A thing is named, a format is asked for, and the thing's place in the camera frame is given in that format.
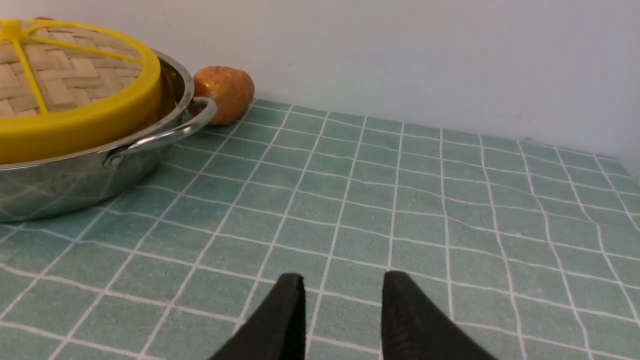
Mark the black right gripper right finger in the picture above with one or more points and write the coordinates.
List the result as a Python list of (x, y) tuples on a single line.
[(414, 328)]

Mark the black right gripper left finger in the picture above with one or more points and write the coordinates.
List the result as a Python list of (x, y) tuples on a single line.
[(277, 328)]

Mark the yellow woven bamboo steamer lid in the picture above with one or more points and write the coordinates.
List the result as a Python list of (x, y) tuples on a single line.
[(70, 87)]

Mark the stainless steel pot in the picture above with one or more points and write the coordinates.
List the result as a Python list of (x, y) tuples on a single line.
[(61, 185)]

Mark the green checkered tablecloth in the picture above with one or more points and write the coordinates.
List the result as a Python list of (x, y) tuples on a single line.
[(532, 249)]

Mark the brown potato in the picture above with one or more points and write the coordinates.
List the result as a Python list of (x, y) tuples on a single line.
[(231, 89)]

